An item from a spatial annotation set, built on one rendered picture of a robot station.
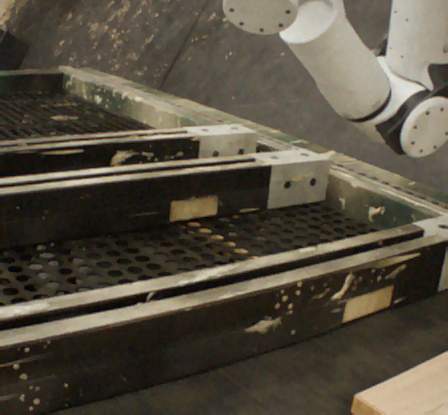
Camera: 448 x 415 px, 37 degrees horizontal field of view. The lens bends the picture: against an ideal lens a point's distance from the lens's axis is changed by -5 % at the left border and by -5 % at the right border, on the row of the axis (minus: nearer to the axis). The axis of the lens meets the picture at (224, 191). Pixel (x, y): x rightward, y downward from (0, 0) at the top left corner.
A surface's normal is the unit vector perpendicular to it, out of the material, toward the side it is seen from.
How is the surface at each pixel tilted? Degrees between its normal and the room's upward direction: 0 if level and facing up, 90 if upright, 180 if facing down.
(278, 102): 0
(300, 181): 90
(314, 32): 7
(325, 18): 7
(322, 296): 90
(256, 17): 86
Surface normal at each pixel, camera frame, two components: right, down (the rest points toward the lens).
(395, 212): -0.79, 0.10
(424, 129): 0.40, 0.57
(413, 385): 0.10, -0.95
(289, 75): -0.63, -0.40
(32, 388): 0.60, 0.29
